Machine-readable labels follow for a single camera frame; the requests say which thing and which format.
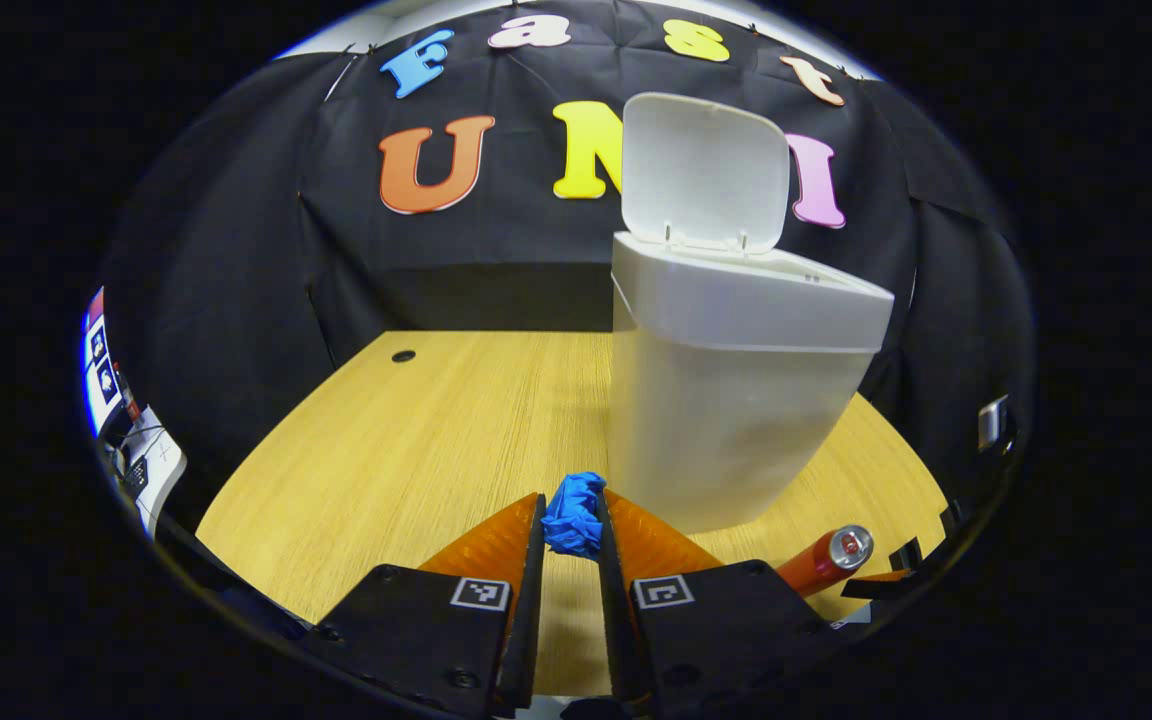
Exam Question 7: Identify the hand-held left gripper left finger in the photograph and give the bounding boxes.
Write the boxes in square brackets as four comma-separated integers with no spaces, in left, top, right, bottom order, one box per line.
[306,490,549,720]

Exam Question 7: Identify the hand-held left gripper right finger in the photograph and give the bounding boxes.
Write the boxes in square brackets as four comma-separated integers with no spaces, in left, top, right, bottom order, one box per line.
[593,488,837,716]

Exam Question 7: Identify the red pop can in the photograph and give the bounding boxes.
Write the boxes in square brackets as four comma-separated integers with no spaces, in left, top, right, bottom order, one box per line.
[776,524,875,599]

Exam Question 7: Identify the blue paper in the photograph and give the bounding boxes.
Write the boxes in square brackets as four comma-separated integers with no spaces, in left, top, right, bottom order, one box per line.
[540,471,609,560]

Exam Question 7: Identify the white garbage bin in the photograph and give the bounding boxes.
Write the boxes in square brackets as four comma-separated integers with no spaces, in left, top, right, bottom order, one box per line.
[608,232,895,535]

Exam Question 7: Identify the white garbage bin lid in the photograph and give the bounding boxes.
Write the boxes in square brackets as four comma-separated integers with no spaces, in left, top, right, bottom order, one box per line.
[622,92,791,256]

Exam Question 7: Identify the computer monitor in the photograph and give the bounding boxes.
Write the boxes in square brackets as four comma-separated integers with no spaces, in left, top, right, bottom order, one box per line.
[84,288,127,436]

